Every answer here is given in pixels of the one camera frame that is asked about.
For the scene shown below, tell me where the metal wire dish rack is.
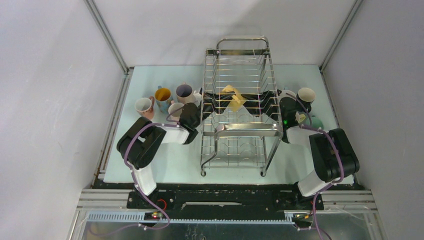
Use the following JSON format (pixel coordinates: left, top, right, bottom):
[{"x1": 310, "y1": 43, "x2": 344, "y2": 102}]
[{"x1": 200, "y1": 35, "x2": 283, "y2": 176}]

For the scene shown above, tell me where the light blue faceted mug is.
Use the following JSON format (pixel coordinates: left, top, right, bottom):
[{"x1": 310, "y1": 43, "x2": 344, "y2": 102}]
[{"x1": 279, "y1": 89, "x2": 297, "y2": 100}]

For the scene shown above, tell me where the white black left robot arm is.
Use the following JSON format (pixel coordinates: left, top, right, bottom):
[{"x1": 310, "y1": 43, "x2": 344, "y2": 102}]
[{"x1": 116, "y1": 90, "x2": 237, "y2": 208}]

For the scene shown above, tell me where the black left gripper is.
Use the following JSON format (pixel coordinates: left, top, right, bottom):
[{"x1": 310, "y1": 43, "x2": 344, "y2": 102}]
[{"x1": 192, "y1": 92, "x2": 236, "y2": 128}]

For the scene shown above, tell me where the aluminium frame post right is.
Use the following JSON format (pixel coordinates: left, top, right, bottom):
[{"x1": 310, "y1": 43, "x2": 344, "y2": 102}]
[{"x1": 319, "y1": 0, "x2": 364, "y2": 74}]

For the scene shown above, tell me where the pink faceted mug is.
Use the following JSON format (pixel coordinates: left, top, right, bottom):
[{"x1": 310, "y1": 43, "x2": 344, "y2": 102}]
[{"x1": 167, "y1": 102, "x2": 184, "y2": 122}]

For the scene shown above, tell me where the blue butterfly mug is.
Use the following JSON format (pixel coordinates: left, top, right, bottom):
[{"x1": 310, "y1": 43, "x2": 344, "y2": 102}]
[{"x1": 154, "y1": 85, "x2": 173, "y2": 114}]

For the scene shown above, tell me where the iridescent pale pink mug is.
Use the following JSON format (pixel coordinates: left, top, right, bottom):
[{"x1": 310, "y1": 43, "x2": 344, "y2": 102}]
[{"x1": 175, "y1": 83, "x2": 196, "y2": 105}]

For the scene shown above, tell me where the pale yellow faceted mug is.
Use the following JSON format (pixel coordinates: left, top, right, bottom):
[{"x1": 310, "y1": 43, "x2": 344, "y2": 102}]
[{"x1": 295, "y1": 112, "x2": 308, "y2": 124}]

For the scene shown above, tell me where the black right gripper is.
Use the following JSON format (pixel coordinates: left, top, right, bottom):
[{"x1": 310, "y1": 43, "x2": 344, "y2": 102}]
[{"x1": 239, "y1": 89, "x2": 283, "y2": 124}]

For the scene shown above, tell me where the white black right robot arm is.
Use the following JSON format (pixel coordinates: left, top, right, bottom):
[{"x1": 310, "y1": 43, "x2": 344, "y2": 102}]
[{"x1": 242, "y1": 87, "x2": 360, "y2": 209}]

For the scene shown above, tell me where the salmon dotted mug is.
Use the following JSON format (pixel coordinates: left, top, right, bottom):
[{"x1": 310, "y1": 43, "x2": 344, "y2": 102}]
[{"x1": 134, "y1": 96, "x2": 155, "y2": 120}]

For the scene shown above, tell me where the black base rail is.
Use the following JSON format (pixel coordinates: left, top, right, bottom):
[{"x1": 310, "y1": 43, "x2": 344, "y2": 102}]
[{"x1": 126, "y1": 183, "x2": 324, "y2": 221}]

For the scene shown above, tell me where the black mug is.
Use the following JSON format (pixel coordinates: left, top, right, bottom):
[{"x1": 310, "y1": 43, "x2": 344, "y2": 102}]
[{"x1": 296, "y1": 87, "x2": 316, "y2": 113}]

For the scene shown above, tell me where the cream seahorse pattern mug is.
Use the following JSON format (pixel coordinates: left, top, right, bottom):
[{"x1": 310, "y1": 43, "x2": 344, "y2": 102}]
[{"x1": 193, "y1": 88, "x2": 203, "y2": 106}]

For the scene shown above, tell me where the orange yellow mug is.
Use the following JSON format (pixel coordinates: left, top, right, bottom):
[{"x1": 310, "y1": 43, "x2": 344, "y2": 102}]
[{"x1": 221, "y1": 84, "x2": 246, "y2": 112}]

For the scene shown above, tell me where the aluminium frame post left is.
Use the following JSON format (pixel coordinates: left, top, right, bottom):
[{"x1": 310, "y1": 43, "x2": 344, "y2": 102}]
[{"x1": 84, "y1": 0, "x2": 130, "y2": 75}]

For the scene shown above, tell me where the green mug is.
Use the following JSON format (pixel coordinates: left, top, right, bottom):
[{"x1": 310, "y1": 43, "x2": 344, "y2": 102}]
[{"x1": 305, "y1": 116, "x2": 324, "y2": 129}]

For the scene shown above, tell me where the aluminium frame post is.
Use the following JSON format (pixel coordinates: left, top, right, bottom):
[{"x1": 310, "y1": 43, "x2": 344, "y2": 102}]
[
  {"x1": 84, "y1": 0, "x2": 130, "y2": 75},
  {"x1": 319, "y1": 0, "x2": 364, "y2": 74}
]

